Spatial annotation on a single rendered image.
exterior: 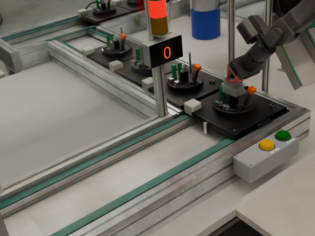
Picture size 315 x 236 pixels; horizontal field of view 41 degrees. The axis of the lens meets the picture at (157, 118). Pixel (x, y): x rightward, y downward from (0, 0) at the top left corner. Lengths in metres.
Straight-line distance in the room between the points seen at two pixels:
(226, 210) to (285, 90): 0.74
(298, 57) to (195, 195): 0.66
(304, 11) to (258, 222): 0.56
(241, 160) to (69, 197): 0.49
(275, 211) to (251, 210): 0.07
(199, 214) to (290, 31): 0.55
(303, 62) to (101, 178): 0.81
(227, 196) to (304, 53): 0.62
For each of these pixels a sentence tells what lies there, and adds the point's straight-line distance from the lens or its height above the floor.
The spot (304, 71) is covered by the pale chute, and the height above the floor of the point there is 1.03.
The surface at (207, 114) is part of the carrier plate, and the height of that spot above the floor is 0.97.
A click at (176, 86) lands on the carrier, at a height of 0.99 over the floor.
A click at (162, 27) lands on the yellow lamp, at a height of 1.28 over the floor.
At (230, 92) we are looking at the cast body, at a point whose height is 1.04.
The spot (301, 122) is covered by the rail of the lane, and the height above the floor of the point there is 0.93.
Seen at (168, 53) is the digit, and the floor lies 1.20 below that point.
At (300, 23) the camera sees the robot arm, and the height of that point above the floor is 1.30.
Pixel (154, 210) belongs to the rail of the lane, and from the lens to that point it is 1.10.
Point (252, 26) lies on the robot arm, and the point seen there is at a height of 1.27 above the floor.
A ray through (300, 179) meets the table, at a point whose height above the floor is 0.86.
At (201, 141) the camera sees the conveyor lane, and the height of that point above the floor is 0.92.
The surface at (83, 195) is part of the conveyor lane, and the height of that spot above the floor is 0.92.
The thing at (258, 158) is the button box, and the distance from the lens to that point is 1.21.
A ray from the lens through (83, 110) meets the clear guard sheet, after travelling 1.24.
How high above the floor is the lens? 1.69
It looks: 31 degrees down
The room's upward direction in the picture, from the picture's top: 6 degrees counter-clockwise
